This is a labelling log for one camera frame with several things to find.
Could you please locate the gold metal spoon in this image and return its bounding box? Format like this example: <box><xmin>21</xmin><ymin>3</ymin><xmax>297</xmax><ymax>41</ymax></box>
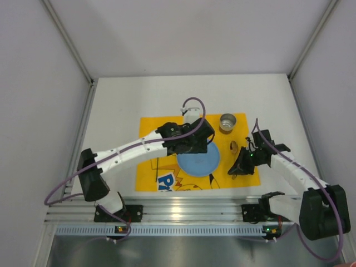
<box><xmin>228</xmin><ymin>141</ymin><xmax>239</xmax><ymax>180</ymax></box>

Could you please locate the blue round plate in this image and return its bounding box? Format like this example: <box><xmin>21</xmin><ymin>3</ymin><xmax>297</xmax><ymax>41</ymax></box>
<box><xmin>176</xmin><ymin>142</ymin><xmax>221</xmax><ymax>177</ymax></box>

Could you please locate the yellow Pikachu cloth placemat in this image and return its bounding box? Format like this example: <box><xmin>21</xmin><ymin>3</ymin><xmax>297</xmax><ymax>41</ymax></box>
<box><xmin>135</xmin><ymin>112</ymin><xmax>261</xmax><ymax>192</ymax></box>

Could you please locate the brown and white metal cup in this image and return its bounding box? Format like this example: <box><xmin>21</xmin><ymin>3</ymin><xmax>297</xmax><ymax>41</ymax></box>
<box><xmin>219</xmin><ymin>113</ymin><xmax>237</xmax><ymax>134</ymax></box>

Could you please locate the blue handled fork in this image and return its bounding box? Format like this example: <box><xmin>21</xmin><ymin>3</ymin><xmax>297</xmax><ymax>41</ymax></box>
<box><xmin>155</xmin><ymin>157</ymin><xmax>159</xmax><ymax>183</ymax></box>

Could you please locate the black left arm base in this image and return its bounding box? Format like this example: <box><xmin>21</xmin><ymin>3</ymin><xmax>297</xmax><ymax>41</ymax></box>
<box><xmin>93</xmin><ymin>205</ymin><xmax>144</xmax><ymax>223</ymax></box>

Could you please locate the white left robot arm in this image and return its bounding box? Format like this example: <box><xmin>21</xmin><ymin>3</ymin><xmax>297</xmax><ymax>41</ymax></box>
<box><xmin>77</xmin><ymin>110</ymin><xmax>215</xmax><ymax>213</ymax></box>

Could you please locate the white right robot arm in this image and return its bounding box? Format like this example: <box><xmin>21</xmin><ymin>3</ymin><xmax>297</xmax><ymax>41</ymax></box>
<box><xmin>228</xmin><ymin>130</ymin><xmax>351</xmax><ymax>240</ymax></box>

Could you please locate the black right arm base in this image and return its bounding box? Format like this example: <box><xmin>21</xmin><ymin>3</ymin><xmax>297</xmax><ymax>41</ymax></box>
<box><xmin>241</xmin><ymin>204</ymin><xmax>289</xmax><ymax>224</ymax></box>

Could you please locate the aluminium mounting rail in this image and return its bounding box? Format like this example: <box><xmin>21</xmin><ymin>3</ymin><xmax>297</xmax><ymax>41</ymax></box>
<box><xmin>44</xmin><ymin>196</ymin><xmax>347</xmax><ymax>226</ymax></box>

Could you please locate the perforated cable duct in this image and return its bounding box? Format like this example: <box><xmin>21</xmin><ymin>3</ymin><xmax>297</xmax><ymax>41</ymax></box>
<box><xmin>56</xmin><ymin>224</ymin><xmax>280</xmax><ymax>236</ymax></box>

